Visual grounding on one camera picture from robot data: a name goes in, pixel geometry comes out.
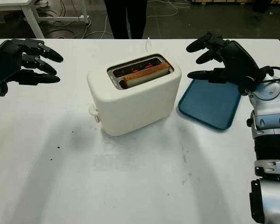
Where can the cream two-slot toaster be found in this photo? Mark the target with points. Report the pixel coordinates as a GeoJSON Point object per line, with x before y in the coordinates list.
{"type": "Point", "coordinates": [130, 109]}

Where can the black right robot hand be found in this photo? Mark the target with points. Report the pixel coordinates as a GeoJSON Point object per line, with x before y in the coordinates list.
{"type": "Point", "coordinates": [238, 56]}

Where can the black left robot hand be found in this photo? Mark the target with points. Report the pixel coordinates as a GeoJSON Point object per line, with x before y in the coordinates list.
{"type": "Point", "coordinates": [11, 53]}

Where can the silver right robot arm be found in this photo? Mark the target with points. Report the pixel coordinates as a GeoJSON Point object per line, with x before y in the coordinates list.
{"type": "Point", "coordinates": [270, 116]}

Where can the blue plastic tray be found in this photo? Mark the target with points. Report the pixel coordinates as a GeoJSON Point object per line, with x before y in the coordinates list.
{"type": "Point", "coordinates": [207, 105]}

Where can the slice of toast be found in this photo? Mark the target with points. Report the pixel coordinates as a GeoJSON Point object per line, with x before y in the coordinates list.
{"type": "Point", "coordinates": [144, 75]}

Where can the person in black trousers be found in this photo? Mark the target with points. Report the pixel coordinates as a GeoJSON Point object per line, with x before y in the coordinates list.
{"type": "Point", "coordinates": [116, 18]}

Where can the white desk frame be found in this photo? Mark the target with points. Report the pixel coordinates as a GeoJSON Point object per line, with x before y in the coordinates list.
{"type": "Point", "coordinates": [33, 21]}

